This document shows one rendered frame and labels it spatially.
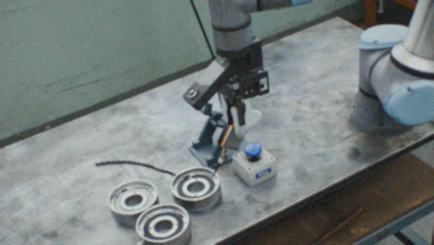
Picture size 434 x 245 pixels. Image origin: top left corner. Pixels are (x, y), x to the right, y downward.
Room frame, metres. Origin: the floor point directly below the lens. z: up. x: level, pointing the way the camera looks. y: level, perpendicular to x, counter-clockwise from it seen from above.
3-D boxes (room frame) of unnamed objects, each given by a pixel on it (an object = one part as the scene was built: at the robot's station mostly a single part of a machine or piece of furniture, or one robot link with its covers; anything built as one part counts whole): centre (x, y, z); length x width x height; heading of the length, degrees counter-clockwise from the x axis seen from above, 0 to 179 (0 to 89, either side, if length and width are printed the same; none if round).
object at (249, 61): (1.05, -0.06, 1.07); 0.09 x 0.08 x 0.12; 112
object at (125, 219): (0.99, 0.19, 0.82); 0.10 x 0.10 x 0.04
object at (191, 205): (1.00, 0.06, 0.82); 0.10 x 0.10 x 0.04
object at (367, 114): (1.19, -0.40, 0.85); 0.15 x 0.15 x 0.10
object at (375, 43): (1.18, -0.40, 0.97); 0.13 x 0.12 x 0.14; 2
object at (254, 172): (1.05, -0.08, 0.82); 0.08 x 0.07 x 0.05; 115
